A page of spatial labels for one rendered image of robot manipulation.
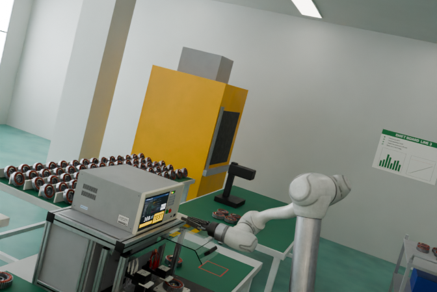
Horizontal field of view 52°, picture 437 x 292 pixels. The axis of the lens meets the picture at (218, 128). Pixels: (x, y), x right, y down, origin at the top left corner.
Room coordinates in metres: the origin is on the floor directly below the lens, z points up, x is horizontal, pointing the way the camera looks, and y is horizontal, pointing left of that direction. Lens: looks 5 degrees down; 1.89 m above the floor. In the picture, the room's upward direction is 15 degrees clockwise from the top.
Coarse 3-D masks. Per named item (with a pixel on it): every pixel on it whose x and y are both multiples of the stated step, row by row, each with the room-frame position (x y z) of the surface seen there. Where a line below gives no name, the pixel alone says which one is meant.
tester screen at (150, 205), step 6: (150, 198) 2.13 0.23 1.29; (156, 198) 2.19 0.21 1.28; (162, 198) 2.25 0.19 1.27; (144, 204) 2.09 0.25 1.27; (150, 204) 2.14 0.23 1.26; (156, 204) 2.21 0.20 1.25; (144, 210) 2.10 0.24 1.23; (150, 210) 2.16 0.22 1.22; (162, 210) 2.29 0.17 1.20; (144, 216) 2.12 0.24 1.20; (150, 216) 2.17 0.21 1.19; (144, 222) 2.13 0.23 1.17; (156, 222) 2.26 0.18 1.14
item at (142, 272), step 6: (126, 270) 2.16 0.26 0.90; (144, 270) 2.16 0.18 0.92; (126, 276) 2.12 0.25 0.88; (132, 276) 2.11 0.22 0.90; (138, 276) 2.10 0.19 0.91; (144, 276) 2.09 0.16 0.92; (150, 276) 2.14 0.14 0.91; (126, 282) 2.13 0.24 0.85; (144, 282) 2.09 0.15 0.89; (150, 282) 2.13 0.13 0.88
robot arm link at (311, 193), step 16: (304, 176) 1.77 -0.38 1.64; (320, 176) 1.80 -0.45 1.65; (304, 192) 1.73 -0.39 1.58; (320, 192) 1.74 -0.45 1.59; (304, 208) 1.75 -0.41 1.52; (320, 208) 1.75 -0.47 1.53; (304, 224) 1.76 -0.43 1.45; (320, 224) 1.78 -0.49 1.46; (304, 240) 1.75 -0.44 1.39; (304, 256) 1.73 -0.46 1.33; (304, 272) 1.72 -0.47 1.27; (304, 288) 1.71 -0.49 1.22
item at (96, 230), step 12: (48, 216) 2.08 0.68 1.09; (60, 216) 2.07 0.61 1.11; (72, 216) 2.10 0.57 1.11; (84, 216) 2.14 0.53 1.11; (72, 228) 2.03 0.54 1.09; (84, 228) 2.01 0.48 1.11; (96, 228) 2.03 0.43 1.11; (108, 228) 2.07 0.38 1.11; (156, 228) 2.24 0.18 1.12; (168, 228) 2.35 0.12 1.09; (96, 240) 1.98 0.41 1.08; (108, 240) 1.96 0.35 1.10; (120, 240) 1.97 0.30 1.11; (132, 240) 2.00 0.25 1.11; (144, 240) 2.11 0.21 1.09; (120, 252) 1.94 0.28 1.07
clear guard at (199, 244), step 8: (168, 232) 2.37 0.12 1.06; (184, 232) 2.43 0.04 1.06; (192, 232) 2.47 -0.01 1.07; (168, 240) 2.27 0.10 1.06; (176, 240) 2.29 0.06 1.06; (184, 240) 2.31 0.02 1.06; (192, 240) 2.35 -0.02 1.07; (200, 240) 2.38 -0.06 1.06; (208, 240) 2.41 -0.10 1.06; (192, 248) 2.23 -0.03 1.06; (200, 248) 2.27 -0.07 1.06; (208, 248) 2.34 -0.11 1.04; (200, 256) 2.23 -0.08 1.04; (208, 256) 2.30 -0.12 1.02
